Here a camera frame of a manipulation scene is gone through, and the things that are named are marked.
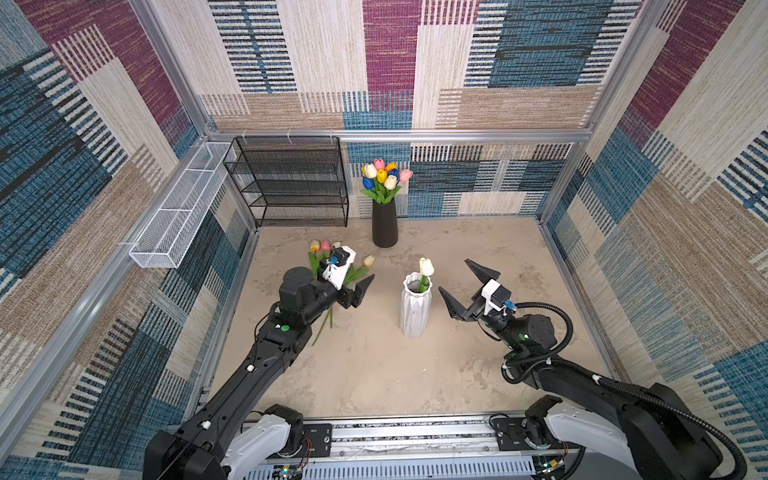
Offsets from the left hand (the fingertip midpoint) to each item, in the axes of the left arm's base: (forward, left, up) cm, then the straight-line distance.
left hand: (356, 261), depth 74 cm
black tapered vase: (+29, -7, -19) cm, 36 cm away
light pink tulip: (+30, -13, +3) cm, 33 cm away
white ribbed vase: (-8, -14, -9) cm, 19 cm away
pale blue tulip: (-5, -16, +2) cm, 17 cm away
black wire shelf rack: (+45, +27, -11) cm, 54 cm away
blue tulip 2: (+29, -10, +5) cm, 31 cm away
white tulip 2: (+25, -9, +4) cm, 27 cm away
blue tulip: (+30, -2, 0) cm, 30 cm away
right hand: (-6, -23, +2) cm, 23 cm away
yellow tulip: (+28, -7, +4) cm, 29 cm away
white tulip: (+31, -3, +4) cm, 31 cm away
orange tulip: (+32, -9, +5) cm, 34 cm away
